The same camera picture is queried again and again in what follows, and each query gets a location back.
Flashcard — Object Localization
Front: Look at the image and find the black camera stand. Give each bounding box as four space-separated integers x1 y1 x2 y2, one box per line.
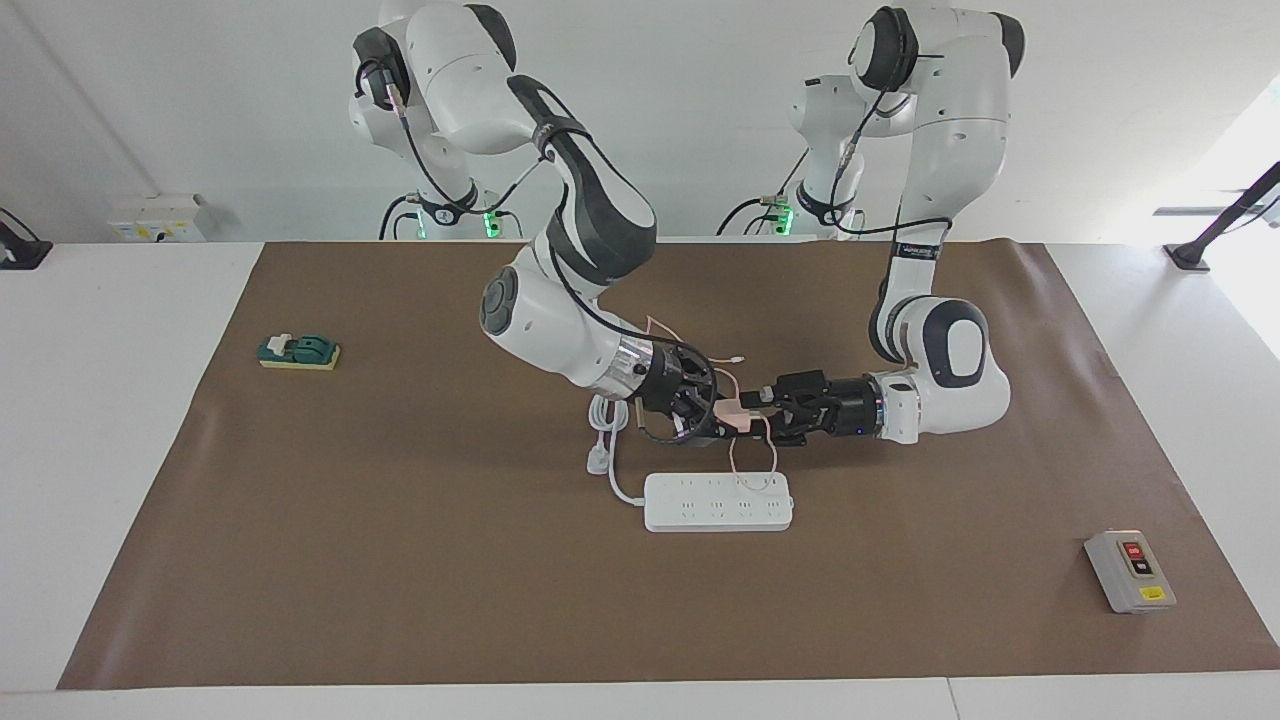
1163 160 1280 273
0 207 53 271

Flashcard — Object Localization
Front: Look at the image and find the grey on-off switch box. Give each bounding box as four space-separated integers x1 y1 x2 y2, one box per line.
1084 529 1178 614

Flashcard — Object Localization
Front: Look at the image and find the brown table mat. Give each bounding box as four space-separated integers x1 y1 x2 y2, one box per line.
57 240 1280 691

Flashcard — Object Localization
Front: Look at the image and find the white power strip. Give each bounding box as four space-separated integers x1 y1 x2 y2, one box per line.
643 472 795 533

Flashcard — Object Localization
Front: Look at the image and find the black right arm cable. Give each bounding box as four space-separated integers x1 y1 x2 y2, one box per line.
360 60 721 443

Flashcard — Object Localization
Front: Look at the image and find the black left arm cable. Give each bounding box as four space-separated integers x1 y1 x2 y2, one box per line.
830 55 951 239

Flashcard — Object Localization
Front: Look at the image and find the pink charging cable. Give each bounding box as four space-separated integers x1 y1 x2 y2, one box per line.
645 315 781 493

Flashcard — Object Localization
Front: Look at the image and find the black right base cable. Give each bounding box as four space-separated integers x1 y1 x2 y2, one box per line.
378 193 426 241

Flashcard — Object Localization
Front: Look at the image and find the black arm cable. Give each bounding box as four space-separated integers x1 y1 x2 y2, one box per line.
830 55 951 239
360 60 721 443

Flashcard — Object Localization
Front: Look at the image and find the black left base cable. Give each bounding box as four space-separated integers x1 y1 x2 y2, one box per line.
715 150 811 238

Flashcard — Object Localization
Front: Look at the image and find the black base cable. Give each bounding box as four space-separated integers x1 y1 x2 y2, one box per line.
715 150 811 238
378 193 426 241

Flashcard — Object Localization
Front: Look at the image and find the white wall outlet box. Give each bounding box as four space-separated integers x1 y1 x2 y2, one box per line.
108 195 216 243

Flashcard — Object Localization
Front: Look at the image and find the green knife switch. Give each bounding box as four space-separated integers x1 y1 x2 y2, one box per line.
257 333 342 372

